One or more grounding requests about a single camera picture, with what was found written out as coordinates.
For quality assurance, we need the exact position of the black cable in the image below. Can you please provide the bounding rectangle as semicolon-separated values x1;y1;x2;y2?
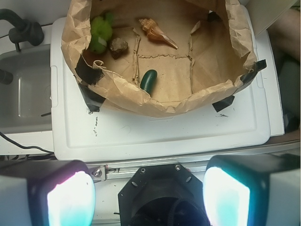
0;131;56;155

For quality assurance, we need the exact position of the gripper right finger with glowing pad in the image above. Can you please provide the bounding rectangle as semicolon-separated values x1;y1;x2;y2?
203;154;301;226

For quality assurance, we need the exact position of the brown rock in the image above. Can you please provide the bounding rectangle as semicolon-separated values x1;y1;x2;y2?
109;38;128;59

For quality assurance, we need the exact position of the dark green cucumber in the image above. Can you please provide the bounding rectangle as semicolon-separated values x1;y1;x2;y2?
140;69;158;94

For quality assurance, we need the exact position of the green plush animal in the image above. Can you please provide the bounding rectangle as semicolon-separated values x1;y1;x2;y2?
89;12;113;54

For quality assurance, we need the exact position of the orange spiral seashell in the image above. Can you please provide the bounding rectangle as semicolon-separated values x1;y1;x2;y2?
138;18;178;49

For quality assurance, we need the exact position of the crumpled brown paper bag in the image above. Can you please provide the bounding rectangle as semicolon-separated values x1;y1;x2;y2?
62;0;266;117

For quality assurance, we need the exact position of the aluminium frame rail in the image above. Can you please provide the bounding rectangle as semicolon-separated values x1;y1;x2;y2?
87;140;301;183

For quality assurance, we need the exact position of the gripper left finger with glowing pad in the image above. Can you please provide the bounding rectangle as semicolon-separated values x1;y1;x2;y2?
0;160;95;226

